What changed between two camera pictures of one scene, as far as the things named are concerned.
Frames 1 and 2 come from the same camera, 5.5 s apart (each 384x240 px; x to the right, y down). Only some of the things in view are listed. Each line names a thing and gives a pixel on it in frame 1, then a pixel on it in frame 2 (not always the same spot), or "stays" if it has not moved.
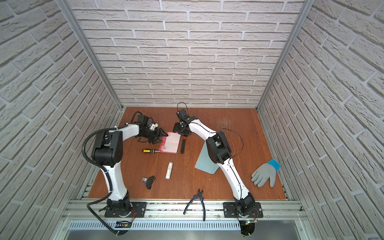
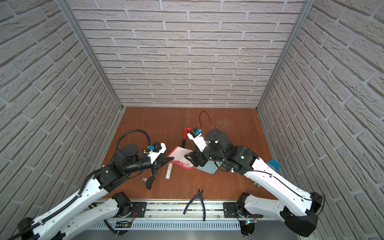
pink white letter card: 170,144 to 178,154
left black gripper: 159,133 to 167,159
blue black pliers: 199,195 stays
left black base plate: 139,210 stays
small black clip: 148,181 stays
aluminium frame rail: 84,209 stays
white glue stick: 169,170 stays
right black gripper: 177,128 to 198,157
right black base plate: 229,211 stays
